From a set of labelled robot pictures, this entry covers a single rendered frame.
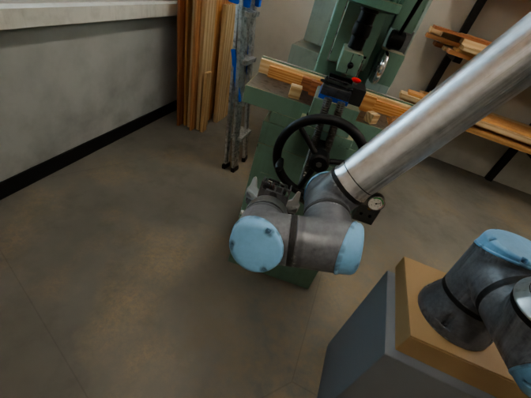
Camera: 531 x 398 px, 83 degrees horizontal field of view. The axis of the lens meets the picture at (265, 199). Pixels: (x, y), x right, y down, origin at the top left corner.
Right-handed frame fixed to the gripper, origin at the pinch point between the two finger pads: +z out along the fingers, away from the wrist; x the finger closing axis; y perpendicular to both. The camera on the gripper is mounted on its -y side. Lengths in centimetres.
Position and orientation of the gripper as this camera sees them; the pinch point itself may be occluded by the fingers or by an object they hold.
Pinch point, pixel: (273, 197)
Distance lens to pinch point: 82.9
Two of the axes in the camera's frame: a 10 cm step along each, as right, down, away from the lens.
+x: -9.5, -3.2, 0.3
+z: 1.3, -2.8, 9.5
